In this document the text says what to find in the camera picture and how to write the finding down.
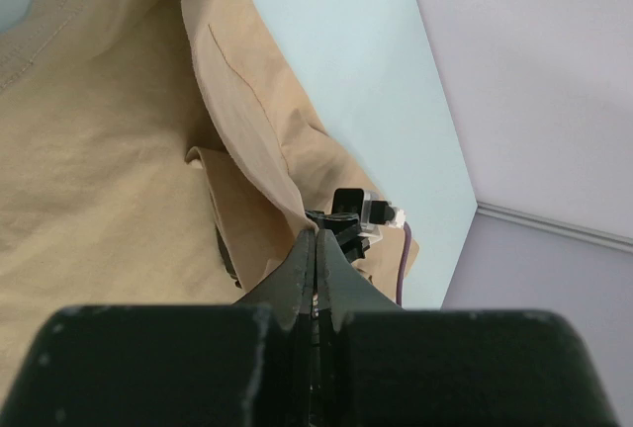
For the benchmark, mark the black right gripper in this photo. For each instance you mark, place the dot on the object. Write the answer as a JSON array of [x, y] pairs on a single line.
[[346, 228]]

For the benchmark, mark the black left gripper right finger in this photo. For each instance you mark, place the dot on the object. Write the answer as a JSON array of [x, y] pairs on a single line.
[[382, 365]]

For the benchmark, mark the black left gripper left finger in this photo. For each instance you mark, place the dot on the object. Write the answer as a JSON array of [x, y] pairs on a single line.
[[242, 364]]

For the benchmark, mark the beige t shirt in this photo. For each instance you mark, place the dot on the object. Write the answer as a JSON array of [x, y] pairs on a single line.
[[152, 151]]

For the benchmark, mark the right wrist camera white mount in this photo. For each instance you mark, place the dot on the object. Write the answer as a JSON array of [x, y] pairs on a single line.
[[373, 212]]

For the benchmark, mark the right aluminium frame post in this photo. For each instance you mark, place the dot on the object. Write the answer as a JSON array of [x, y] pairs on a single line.
[[579, 233]]

